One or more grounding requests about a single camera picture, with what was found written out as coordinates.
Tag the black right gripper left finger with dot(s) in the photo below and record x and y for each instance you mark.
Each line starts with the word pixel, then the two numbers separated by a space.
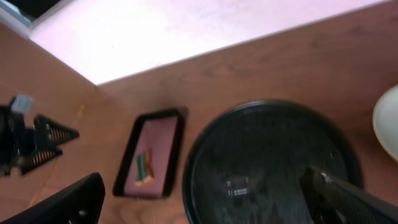
pixel 80 202

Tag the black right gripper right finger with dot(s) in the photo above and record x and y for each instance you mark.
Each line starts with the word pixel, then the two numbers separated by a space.
pixel 333 200

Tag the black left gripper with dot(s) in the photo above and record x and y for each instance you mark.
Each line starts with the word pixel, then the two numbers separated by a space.
pixel 18 146

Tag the orange green scrub sponge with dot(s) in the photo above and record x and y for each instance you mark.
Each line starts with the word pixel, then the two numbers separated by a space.
pixel 144 172

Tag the light green plate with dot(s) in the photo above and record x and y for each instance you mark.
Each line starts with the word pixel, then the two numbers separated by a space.
pixel 385 121

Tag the black rectangular tray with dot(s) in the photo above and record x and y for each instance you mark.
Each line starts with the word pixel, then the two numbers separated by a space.
pixel 160 132

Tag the black round tray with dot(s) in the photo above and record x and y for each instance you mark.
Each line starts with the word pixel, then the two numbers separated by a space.
pixel 246 165

